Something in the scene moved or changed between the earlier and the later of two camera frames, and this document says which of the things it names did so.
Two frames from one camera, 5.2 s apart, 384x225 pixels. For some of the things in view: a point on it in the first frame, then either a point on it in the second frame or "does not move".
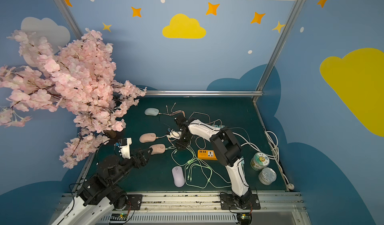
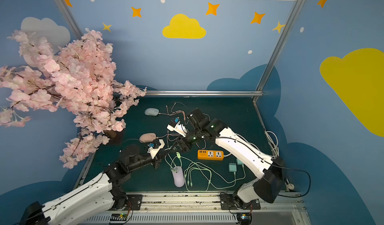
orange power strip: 206,154 does not move
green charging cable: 190,185 -> 214,173
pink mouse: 147,137 does not move
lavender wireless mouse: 178,176 does not move
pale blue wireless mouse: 151,111 does not move
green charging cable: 191,161 -> 198,164
